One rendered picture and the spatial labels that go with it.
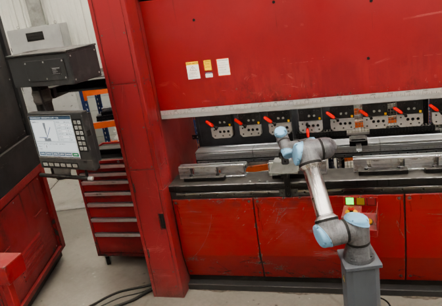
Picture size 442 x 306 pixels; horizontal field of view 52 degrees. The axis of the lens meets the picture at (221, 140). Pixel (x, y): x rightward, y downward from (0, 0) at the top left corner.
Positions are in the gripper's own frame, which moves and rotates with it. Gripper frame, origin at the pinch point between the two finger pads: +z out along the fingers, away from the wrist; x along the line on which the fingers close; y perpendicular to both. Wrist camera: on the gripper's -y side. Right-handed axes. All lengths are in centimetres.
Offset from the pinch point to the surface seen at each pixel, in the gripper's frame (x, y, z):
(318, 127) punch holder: -20.4, 17.2, -11.2
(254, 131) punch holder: 21.7, 17.2, -11.3
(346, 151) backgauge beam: -36.8, 20.0, 27.3
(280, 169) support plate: 3.8, -9.8, -7.3
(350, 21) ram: -44, 60, -60
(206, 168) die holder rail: 60, 2, 9
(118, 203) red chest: 144, -10, 42
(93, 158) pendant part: 104, -26, -62
